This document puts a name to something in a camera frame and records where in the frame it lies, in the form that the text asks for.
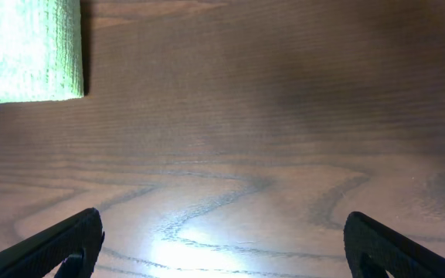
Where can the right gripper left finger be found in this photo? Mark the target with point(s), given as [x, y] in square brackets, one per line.
[72, 246]

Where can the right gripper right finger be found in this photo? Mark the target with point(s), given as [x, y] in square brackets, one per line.
[374, 250]

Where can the green microfiber cloth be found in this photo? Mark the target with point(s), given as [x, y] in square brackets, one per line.
[40, 51]

